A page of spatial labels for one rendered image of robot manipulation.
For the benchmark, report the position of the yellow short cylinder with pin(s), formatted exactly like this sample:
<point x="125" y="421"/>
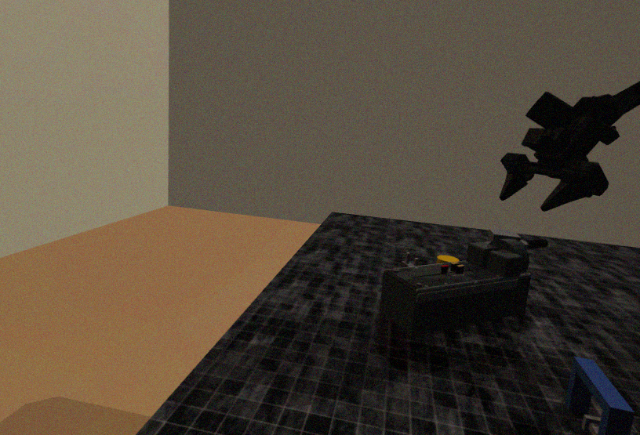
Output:
<point x="446" y="259"/>

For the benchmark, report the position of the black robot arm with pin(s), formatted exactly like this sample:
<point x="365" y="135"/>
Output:
<point x="591" y="119"/>

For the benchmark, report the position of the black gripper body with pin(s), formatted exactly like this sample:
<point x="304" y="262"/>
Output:
<point x="550" y="166"/>

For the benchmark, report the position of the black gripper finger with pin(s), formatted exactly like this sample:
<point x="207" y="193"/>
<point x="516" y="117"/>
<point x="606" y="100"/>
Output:
<point x="572" y="187"/>
<point x="514" y="181"/>

